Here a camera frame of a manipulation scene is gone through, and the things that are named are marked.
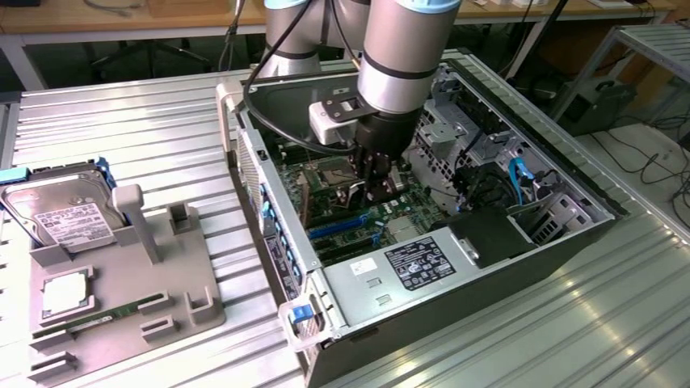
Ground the grey parts rack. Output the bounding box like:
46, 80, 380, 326
25, 183, 228, 384

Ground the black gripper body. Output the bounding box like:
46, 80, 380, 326
351, 108, 423, 159

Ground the metal slat side table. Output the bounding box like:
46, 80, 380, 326
548, 23, 690, 122

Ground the black equipment box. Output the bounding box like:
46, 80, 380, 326
558, 79, 638, 137

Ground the blue expansion slot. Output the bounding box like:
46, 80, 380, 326
307, 215, 368, 240

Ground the silver disk bay cage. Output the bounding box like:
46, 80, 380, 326
417, 63, 522, 165

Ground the black plastic air shroud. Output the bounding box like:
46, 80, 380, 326
448, 209, 535, 270

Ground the silver CPU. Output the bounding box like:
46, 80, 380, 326
41, 276, 93, 315

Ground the silver hard disk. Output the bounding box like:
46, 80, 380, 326
0, 168, 129, 255

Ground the black expansion slot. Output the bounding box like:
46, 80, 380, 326
315, 236, 379, 262

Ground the wooden desk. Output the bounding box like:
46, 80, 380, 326
0, 0, 675, 92

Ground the green RAM stick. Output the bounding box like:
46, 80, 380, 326
30, 297, 164, 338

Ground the blue SATA wire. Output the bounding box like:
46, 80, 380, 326
505, 156, 534, 208

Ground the grey power supply unit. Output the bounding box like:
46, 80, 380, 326
321, 226, 481, 329

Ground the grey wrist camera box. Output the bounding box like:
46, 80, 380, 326
307, 98, 361, 146

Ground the CPU socket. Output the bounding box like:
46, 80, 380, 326
313, 160, 357, 188

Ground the blue disk bracket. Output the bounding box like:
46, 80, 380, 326
0, 156, 118, 227

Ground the green motherboard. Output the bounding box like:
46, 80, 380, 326
272, 137, 459, 266

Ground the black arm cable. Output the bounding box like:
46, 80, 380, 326
240, 44, 355, 154

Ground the black open PC case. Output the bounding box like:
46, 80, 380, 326
215, 47, 631, 388

